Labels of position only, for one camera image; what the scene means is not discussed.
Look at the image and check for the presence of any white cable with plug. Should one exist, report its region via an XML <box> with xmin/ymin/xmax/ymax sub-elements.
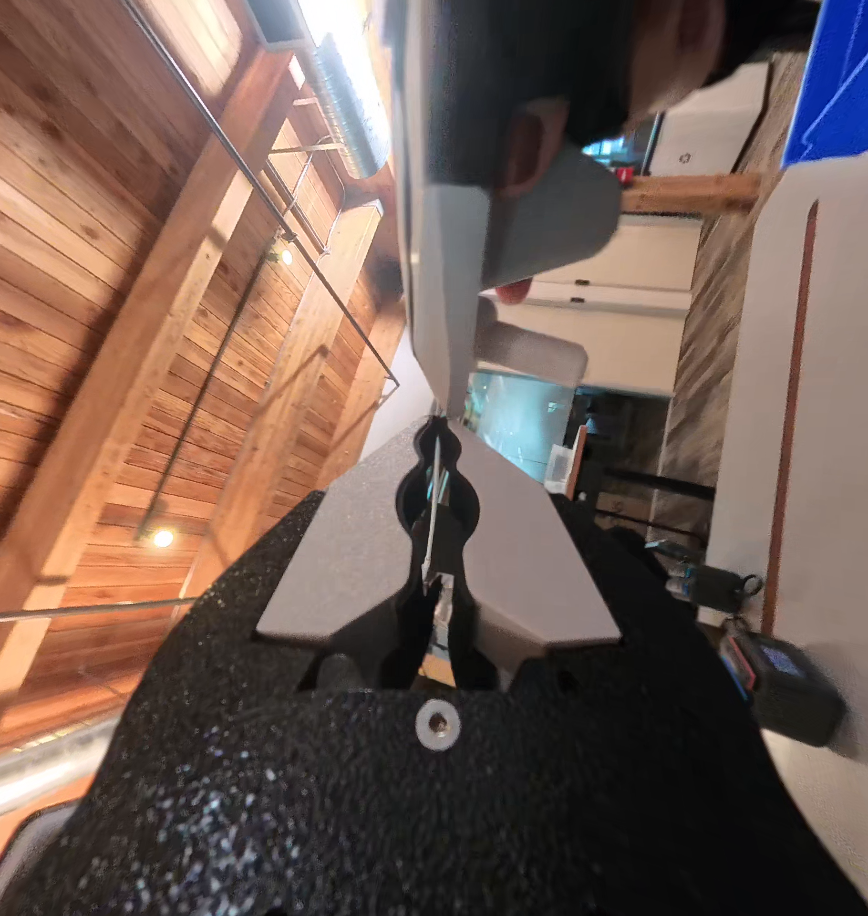
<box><xmin>420</xmin><ymin>437</ymin><xmax>458</xmax><ymax>632</ymax></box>

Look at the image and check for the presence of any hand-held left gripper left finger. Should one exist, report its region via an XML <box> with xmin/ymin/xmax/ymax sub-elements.
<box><xmin>257</xmin><ymin>416</ymin><xmax>444</xmax><ymax>689</ymax></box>

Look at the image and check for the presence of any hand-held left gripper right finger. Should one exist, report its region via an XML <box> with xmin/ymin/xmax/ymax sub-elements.
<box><xmin>440</xmin><ymin>422</ymin><xmax>622</xmax><ymax>689</ymax></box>

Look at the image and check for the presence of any metal ceiling rod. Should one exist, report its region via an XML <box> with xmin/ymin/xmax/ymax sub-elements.
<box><xmin>119</xmin><ymin>0</ymin><xmax>401</xmax><ymax>391</ymax></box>

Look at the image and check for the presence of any long wooden-edged desk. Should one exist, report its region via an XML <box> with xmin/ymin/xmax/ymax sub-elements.
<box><xmin>563</xmin><ymin>422</ymin><xmax>719</xmax><ymax>518</ymax></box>

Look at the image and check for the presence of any black battery charger case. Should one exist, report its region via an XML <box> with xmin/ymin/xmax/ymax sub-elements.
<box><xmin>666</xmin><ymin>558</ymin><xmax>765</xmax><ymax>614</ymax></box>
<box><xmin>716</xmin><ymin>630</ymin><xmax>847</xmax><ymax>747</ymax></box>

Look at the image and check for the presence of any wooden post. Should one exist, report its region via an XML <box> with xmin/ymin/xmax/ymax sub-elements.
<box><xmin>620</xmin><ymin>172</ymin><xmax>764</xmax><ymax>216</ymax></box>

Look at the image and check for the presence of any person's right hand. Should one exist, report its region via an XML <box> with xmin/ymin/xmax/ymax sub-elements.
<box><xmin>493</xmin><ymin>0</ymin><xmax>730</xmax><ymax>306</ymax></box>

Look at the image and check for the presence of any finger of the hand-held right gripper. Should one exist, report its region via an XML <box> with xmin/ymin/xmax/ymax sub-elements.
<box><xmin>391</xmin><ymin>0</ymin><xmax>494</xmax><ymax>417</ymax></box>

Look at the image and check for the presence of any blue plastic bin with tag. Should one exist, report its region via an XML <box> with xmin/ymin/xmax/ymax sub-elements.
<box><xmin>781</xmin><ymin>0</ymin><xmax>868</xmax><ymax>170</ymax></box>

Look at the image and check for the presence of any white door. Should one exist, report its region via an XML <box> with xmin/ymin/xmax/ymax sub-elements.
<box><xmin>477</xmin><ymin>281</ymin><xmax>694</xmax><ymax>399</ymax></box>
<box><xmin>534</xmin><ymin>213</ymin><xmax>704</xmax><ymax>292</ymax></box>

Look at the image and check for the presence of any clear plastic box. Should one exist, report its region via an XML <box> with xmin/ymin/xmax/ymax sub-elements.
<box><xmin>545</xmin><ymin>444</ymin><xmax>576</xmax><ymax>496</ymax></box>

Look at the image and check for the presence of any silver elbow air duct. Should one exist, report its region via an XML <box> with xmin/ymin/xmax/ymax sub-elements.
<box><xmin>304</xmin><ymin>32</ymin><xmax>393</xmax><ymax>181</ymax></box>

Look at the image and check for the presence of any white recycling cabinet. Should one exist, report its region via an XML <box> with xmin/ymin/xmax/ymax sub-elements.
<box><xmin>649</xmin><ymin>61</ymin><xmax>776</xmax><ymax>177</ymax></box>

